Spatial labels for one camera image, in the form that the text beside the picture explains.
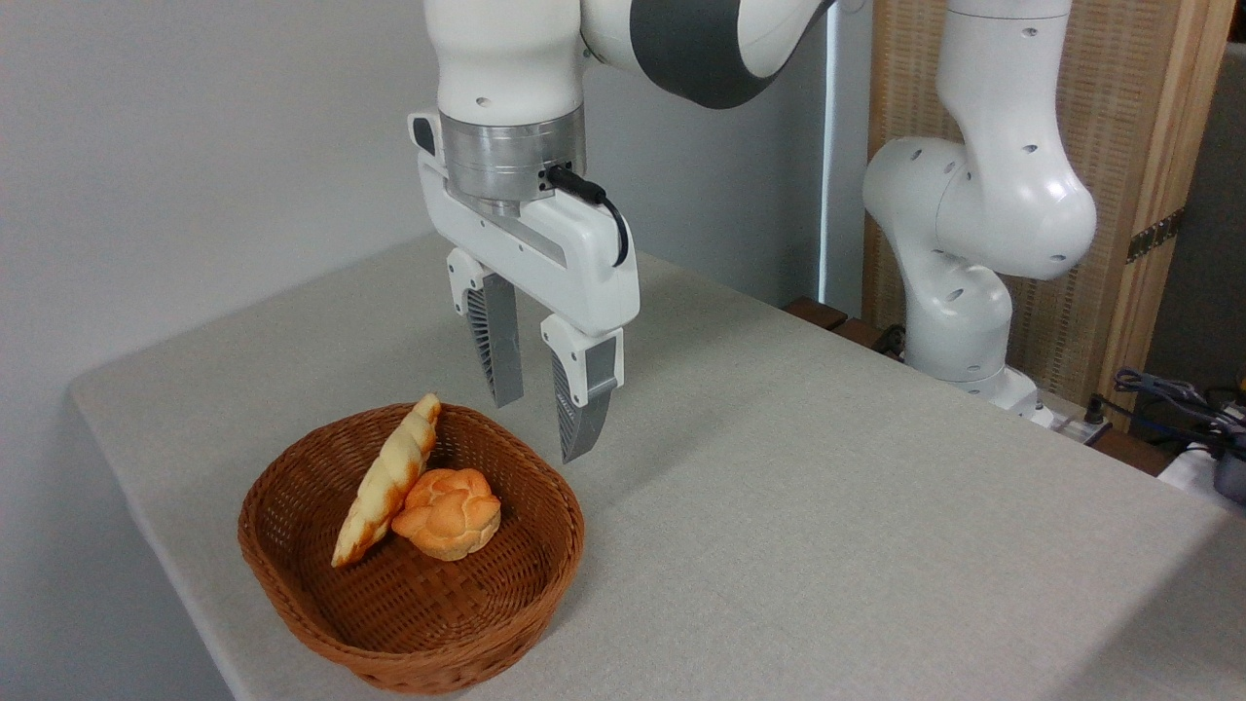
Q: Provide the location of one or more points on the wooden rattan folding screen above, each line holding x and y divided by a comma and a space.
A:
1129, 117

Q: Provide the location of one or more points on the round knotted bread roll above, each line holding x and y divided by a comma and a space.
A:
450, 514

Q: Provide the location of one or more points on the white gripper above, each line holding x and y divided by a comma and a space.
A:
574, 263

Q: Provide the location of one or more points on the brown wicker basket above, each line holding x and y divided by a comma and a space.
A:
409, 604

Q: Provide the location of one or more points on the long twisted bread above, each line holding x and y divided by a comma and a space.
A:
384, 487

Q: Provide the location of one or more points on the dark metal screen hinge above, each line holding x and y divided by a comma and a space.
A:
1155, 236

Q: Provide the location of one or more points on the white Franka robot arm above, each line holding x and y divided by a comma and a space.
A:
983, 195

